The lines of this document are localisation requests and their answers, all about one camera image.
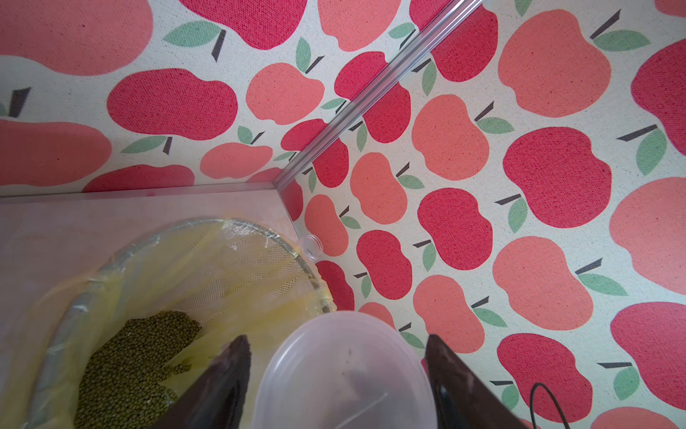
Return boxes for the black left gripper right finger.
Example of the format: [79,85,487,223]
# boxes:
[425,334,525,429]

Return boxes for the clear plastic jar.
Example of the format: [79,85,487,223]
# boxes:
[298,234,323,262]

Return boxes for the clear jar with mung beans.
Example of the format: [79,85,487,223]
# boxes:
[251,311,438,428]

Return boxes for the yellow plastic bin liner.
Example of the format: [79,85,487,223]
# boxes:
[1,218,336,428]

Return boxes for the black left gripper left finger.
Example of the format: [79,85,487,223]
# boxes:
[152,335,251,429]

